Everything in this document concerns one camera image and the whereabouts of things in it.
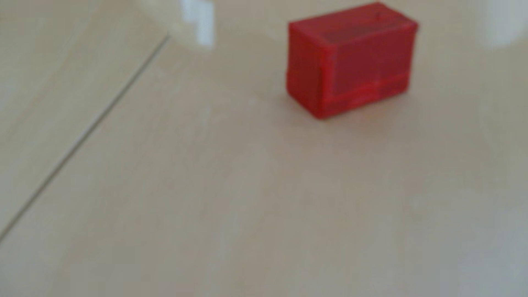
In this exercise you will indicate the red block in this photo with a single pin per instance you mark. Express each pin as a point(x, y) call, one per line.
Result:
point(354, 57)

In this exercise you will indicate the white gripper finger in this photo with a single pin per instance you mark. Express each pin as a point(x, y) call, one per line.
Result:
point(198, 20)
point(501, 20)

